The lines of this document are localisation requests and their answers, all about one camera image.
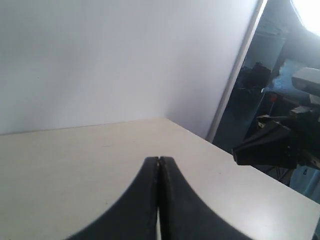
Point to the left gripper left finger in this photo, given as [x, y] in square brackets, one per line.
[134, 215]

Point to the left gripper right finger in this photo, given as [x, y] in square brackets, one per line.
[182, 213]

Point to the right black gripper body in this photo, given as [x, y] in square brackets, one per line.
[304, 122]

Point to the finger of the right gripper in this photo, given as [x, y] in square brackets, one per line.
[273, 145]

